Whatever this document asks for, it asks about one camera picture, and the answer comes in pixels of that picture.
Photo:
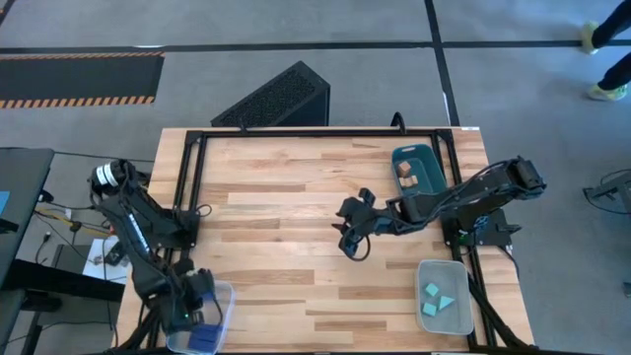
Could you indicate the black aluminium table frame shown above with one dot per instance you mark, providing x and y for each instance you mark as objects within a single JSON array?
[{"x": 320, "y": 133}]

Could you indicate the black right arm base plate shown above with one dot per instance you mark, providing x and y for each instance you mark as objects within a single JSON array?
[{"x": 493, "y": 232}]

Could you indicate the clear plastic container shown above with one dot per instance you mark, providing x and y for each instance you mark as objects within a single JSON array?
[
  {"x": 226, "y": 315},
  {"x": 458, "y": 276}
]

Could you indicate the teal triangle block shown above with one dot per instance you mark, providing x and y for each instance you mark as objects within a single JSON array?
[{"x": 446, "y": 302}]

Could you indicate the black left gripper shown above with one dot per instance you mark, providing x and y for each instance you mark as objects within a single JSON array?
[{"x": 189, "y": 308}]

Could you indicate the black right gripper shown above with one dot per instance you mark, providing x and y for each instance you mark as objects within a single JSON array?
[{"x": 372, "y": 219}]

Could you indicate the white label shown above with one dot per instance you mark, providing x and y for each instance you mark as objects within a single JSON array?
[{"x": 470, "y": 128}]

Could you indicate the teal square block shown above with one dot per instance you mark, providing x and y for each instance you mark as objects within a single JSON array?
[
  {"x": 429, "y": 309},
  {"x": 432, "y": 289}
]

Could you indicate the natural wood cube block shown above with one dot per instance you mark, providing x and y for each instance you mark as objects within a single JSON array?
[{"x": 404, "y": 168}]

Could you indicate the blue sheet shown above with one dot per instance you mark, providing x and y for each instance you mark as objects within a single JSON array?
[{"x": 4, "y": 202}]

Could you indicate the person's green shoe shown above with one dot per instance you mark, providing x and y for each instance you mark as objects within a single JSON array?
[
  {"x": 589, "y": 37},
  {"x": 607, "y": 92}
]

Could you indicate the black tripod stand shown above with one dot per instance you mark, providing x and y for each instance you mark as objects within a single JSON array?
[{"x": 611, "y": 190}]

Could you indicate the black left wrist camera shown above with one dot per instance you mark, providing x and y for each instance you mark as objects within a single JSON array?
[{"x": 204, "y": 282}]

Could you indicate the black desk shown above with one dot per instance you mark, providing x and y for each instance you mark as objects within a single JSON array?
[{"x": 24, "y": 197}]

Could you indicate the small black device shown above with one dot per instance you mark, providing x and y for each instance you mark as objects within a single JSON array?
[{"x": 114, "y": 254}]

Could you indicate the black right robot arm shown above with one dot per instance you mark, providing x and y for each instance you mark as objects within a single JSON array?
[{"x": 468, "y": 194}]

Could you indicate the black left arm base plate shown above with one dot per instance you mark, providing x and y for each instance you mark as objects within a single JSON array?
[{"x": 186, "y": 240}]

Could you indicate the black perforated computer case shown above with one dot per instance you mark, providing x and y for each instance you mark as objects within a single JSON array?
[{"x": 276, "y": 98}]

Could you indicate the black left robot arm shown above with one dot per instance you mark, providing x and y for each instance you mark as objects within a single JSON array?
[{"x": 133, "y": 232}]

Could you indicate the white paper sheet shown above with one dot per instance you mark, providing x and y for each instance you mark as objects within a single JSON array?
[{"x": 96, "y": 271}]

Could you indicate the teal plastic bin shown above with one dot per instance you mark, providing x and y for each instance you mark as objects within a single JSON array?
[{"x": 429, "y": 165}]

